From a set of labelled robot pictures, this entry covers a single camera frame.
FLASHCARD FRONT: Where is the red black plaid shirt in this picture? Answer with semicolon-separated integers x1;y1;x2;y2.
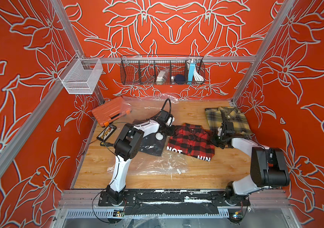
166;123;215;162

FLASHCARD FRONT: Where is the clear plastic vacuum bag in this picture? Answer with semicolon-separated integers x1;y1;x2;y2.
106;95;208;176

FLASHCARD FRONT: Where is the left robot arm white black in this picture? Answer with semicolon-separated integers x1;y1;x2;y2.
106;117;174;205

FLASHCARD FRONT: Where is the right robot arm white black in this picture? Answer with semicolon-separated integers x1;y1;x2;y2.
211;127;290;205

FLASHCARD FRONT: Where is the olive plaid shirt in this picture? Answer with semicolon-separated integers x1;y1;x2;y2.
205;106;252;135

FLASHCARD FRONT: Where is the dark blue round object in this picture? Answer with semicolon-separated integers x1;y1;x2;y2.
174;74;186;85

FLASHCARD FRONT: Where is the grey bagged item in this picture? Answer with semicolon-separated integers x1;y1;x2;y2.
156;69;169;85

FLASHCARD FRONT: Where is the black screwdriver bit holder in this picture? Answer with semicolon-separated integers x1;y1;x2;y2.
96;125;117;142

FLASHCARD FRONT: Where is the black yellow screwdriver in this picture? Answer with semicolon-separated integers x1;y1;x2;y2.
100;142;114;147

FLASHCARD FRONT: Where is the orange tool case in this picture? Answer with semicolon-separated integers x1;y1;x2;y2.
92;97;132;127

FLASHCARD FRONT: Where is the light blue box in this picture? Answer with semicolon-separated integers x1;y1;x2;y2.
187;62;195;85

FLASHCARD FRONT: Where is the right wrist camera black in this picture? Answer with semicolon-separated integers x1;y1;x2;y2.
218;122;236;137

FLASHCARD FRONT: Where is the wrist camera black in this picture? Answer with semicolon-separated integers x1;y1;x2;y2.
157;110;175;127
218;122;236;137

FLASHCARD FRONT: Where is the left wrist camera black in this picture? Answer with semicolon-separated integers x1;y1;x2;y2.
157;110;175;127

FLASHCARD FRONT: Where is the white cable bundle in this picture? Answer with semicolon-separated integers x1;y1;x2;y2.
194;66;205;84

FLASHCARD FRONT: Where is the black wire wall basket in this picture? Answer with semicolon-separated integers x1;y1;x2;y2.
120;55;206;86

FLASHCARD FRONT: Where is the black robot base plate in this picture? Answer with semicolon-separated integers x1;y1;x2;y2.
95;189;251;216

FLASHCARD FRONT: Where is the clear plastic wall bin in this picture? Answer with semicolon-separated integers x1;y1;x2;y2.
59;59;103;96

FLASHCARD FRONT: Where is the white cable duct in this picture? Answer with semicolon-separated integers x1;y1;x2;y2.
65;209;230;219

